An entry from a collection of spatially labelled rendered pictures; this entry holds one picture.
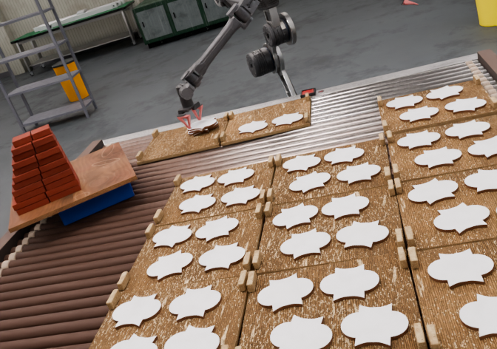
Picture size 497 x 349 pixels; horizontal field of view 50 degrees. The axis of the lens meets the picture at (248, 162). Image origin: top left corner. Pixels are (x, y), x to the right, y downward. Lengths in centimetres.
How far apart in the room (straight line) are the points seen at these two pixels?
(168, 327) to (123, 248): 54
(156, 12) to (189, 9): 66
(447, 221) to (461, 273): 22
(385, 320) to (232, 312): 39
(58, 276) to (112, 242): 21
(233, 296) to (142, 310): 26
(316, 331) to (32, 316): 92
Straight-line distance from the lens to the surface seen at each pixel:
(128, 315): 154
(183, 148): 252
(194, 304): 147
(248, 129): 245
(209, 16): 1109
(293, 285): 140
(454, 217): 153
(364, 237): 150
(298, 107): 257
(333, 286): 136
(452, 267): 136
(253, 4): 265
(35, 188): 221
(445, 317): 125
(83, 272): 190
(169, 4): 1115
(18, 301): 194
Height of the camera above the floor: 179
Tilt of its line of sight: 24 degrees down
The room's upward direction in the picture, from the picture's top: 18 degrees counter-clockwise
